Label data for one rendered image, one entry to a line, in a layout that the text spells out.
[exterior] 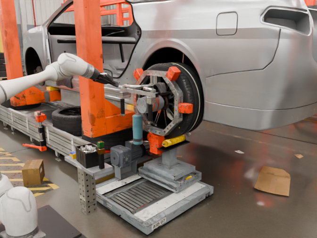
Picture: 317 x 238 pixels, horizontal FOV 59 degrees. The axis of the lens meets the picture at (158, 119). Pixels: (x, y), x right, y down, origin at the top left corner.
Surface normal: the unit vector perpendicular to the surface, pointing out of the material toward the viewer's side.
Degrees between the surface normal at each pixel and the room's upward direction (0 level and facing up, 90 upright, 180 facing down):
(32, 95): 90
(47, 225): 2
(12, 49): 90
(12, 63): 90
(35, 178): 90
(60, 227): 2
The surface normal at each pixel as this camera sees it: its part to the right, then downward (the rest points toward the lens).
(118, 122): 0.71, 0.18
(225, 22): -0.70, 0.18
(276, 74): -0.36, 0.24
